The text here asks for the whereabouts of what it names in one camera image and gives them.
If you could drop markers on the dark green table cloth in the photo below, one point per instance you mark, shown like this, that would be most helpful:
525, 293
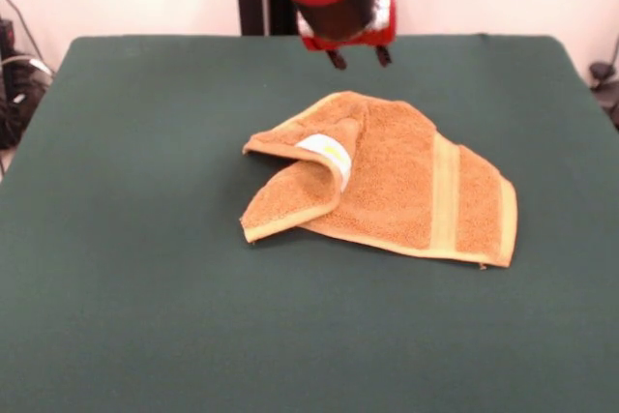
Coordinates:
145, 263

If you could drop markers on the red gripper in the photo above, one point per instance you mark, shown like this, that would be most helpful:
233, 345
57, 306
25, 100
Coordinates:
372, 38

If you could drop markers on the tan terry towel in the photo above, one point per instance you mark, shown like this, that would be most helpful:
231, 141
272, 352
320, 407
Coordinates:
396, 181

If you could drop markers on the black power adapter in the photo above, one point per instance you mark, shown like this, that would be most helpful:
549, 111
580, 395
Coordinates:
6, 36

